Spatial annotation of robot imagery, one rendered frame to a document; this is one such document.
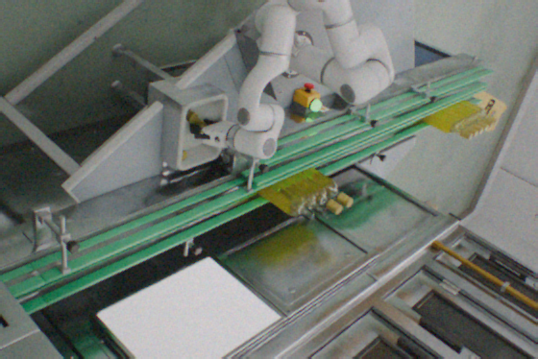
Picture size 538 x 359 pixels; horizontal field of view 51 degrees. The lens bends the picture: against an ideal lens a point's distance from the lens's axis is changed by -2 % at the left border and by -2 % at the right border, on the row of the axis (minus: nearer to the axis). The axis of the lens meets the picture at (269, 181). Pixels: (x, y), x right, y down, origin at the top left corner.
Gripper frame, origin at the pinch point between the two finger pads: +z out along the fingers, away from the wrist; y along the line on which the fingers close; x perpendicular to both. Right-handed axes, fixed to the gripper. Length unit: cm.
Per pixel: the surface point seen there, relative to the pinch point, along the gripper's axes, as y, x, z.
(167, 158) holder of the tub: -10.9, -8.0, 4.0
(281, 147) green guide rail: 25.7, -12.2, -8.8
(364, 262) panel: 31, -47, -40
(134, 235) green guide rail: -33.5, -20.4, -8.5
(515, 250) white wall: 567, -335, 83
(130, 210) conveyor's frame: -29.3, -16.7, -1.3
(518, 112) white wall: 602, -164, 118
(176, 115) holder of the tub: -10.6, 6.7, -2.2
